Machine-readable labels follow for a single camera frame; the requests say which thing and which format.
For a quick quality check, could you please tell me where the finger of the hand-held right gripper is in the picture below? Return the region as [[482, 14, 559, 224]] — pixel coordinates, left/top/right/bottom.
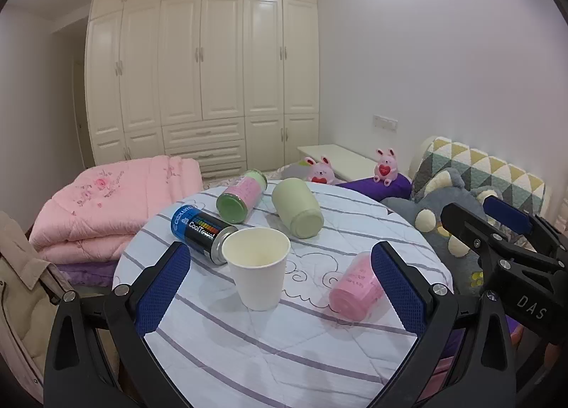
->
[[483, 195, 568, 254], [441, 202, 566, 291]]

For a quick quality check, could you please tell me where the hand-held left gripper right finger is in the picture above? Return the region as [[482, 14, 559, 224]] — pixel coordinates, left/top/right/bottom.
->
[[368, 241, 527, 408]]

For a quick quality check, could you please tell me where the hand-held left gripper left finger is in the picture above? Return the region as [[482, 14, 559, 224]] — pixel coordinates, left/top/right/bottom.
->
[[43, 240, 192, 408]]

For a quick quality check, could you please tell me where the pink cup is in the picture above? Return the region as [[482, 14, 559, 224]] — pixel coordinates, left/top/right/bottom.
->
[[329, 251, 386, 320]]

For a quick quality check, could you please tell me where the white paper cup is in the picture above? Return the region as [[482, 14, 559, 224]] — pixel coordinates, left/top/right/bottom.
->
[[221, 227, 292, 312]]

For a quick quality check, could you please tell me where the light green cup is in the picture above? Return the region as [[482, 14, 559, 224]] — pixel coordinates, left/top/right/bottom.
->
[[272, 178, 325, 239]]

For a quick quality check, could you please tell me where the grey plush toy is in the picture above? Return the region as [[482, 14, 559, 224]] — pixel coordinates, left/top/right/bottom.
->
[[382, 167, 511, 298]]

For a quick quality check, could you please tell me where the triangle patterned quilted cover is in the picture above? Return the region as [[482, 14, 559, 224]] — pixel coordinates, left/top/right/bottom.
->
[[410, 136, 553, 223]]

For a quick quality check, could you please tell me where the blue and black can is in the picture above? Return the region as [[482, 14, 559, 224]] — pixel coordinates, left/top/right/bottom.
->
[[171, 204, 239, 266]]

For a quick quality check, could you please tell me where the folded purple blanket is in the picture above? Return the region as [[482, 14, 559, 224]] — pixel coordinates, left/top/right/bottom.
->
[[55, 258, 124, 290]]

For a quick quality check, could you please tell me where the purple pillow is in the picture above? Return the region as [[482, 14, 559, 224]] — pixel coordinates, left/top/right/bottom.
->
[[335, 173, 413, 203]]

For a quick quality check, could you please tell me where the pink bunny plush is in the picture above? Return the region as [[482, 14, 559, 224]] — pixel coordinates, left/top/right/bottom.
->
[[373, 148, 399, 187], [304, 155, 337, 185]]

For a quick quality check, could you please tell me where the folded pink quilt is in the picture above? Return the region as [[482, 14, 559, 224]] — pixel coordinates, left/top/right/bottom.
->
[[29, 156, 204, 264]]

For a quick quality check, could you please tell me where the pink jar with green lid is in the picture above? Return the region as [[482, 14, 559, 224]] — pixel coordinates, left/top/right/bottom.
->
[[216, 169, 268, 225]]

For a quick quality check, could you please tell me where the striped white tablecloth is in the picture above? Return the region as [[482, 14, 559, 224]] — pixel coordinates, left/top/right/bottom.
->
[[112, 180, 455, 408]]

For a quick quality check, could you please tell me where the beige jacket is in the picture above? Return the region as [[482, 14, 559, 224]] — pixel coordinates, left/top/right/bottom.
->
[[0, 211, 83, 404]]

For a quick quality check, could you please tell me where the white nightstand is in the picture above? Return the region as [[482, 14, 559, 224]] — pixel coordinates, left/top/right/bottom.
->
[[296, 144, 379, 181]]

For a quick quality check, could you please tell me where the cream wardrobe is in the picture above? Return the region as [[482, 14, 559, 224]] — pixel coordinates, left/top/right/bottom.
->
[[84, 0, 320, 179]]

